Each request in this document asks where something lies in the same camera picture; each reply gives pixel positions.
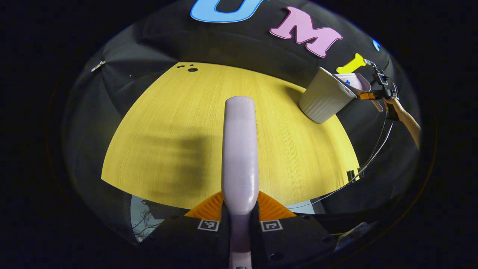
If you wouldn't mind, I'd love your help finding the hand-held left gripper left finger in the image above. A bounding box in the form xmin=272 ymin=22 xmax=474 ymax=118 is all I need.
xmin=140 ymin=191 xmax=232 ymax=268

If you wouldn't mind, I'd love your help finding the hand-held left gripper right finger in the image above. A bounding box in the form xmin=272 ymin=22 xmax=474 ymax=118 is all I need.
xmin=249 ymin=191 xmax=338 ymax=268

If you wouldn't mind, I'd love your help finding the small lilac dustpan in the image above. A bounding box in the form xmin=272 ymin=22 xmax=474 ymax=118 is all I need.
xmin=333 ymin=73 xmax=385 ymax=113

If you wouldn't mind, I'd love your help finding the white ribbed garbage bin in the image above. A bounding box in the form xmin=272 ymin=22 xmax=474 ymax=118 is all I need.
xmin=299 ymin=67 xmax=357 ymax=124

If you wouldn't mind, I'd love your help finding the small lilac broom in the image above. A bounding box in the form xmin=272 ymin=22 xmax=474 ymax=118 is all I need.
xmin=221 ymin=96 xmax=260 ymax=269

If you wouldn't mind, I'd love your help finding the yellow wooden desktop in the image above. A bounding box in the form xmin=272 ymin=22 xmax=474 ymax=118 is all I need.
xmin=101 ymin=62 xmax=360 ymax=210

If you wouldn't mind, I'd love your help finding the black desk clamp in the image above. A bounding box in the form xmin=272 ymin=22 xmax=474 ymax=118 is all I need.
xmin=346 ymin=169 xmax=365 ymax=184

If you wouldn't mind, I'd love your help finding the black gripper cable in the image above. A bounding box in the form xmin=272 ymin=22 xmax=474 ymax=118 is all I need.
xmin=288 ymin=108 xmax=395 ymax=210

